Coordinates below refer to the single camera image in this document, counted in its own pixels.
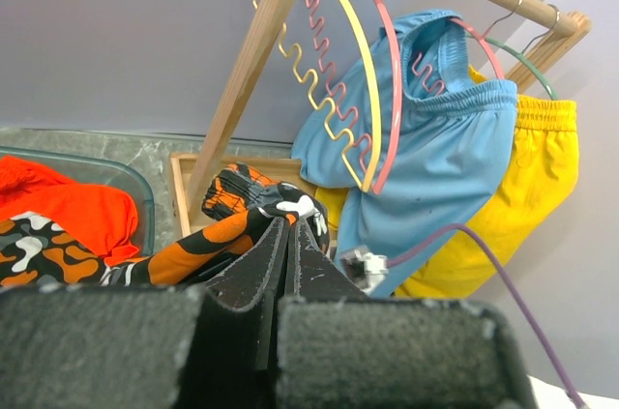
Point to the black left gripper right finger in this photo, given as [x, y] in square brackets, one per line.
[339, 348]

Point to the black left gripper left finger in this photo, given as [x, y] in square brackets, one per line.
[209, 345]

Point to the camouflage patterned shorts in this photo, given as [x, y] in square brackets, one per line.
[57, 230]

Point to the pink hanger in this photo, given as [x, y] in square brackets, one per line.
[373, 178]
[424, 73]

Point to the orange shorts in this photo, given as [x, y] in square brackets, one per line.
[100, 217]

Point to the light blue shorts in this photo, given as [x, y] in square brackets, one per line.
[455, 142]

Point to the yellow shorts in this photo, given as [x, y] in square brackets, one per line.
[541, 174]

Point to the green hanger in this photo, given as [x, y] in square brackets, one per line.
[527, 70]

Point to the pink hanger under blue shorts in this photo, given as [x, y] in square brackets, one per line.
[424, 73]

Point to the teal plastic bin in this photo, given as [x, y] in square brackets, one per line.
[110, 173]

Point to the wooden clothes rack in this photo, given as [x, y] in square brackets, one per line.
[191, 174]

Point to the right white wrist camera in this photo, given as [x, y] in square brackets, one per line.
[364, 268]

